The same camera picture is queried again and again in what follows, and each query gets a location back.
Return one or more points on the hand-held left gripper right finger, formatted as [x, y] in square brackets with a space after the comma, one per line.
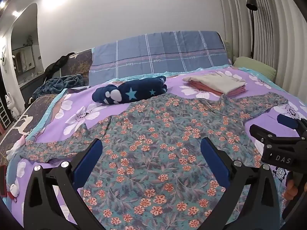
[213, 159]

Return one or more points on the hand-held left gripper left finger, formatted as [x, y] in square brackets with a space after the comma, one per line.
[89, 159]

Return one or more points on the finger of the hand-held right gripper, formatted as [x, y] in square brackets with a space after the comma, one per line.
[266, 137]
[286, 121]

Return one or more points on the teal floral shirt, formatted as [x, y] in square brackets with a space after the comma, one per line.
[153, 148]

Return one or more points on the person's right hand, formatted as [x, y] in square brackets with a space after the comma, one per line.
[292, 188]

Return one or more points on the green pillow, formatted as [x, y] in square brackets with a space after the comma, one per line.
[254, 67]

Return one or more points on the dark deer print sheet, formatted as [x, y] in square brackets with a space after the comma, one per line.
[26, 122]

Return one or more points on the pink folded cloth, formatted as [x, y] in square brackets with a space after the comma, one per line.
[201, 86]

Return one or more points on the white plush toy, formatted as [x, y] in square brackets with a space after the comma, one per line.
[14, 189]
[15, 147]

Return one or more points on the beige folded cloth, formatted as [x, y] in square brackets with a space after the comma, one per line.
[215, 81]

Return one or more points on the white pleated curtain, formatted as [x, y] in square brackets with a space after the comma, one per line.
[275, 40]

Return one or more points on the navy star print blanket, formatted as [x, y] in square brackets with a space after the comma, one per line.
[134, 91]

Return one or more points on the dark teal fleece blanket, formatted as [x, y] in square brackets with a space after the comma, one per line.
[57, 83]

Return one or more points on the purple floral bedsheet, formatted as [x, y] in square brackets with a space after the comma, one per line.
[175, 83]

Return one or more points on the white ladder shelf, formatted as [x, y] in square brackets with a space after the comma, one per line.
[4, 115]

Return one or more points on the white cat figurine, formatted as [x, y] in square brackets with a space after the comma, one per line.
[10, 103]

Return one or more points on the black garment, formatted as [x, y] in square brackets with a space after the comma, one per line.
[56, 64]

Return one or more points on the blue plaid pillow cover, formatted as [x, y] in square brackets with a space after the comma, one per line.
[156, 52]

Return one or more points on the black floor lamp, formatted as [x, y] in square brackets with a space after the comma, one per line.
[251, 3]

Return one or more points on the ceiling light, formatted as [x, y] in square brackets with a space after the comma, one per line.
[2, 4]
[15, 13]

